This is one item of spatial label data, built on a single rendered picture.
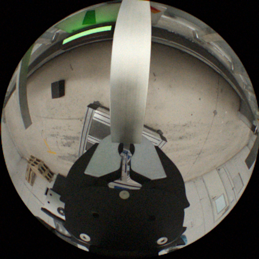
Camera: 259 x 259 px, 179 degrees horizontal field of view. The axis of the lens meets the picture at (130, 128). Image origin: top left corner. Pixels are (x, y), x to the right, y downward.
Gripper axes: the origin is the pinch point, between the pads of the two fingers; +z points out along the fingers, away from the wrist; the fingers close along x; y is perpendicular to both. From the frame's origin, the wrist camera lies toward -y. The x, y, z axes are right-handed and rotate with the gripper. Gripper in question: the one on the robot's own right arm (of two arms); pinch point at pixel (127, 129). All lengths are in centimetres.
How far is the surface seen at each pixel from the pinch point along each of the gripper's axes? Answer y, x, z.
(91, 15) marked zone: -26.4, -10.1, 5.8
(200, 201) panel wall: 217, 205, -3
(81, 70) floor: -21, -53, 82
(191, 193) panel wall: 219, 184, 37
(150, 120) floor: 36, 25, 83
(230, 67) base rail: -28, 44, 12
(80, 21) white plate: -26.5, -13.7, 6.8
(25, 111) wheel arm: -4.1, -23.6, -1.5
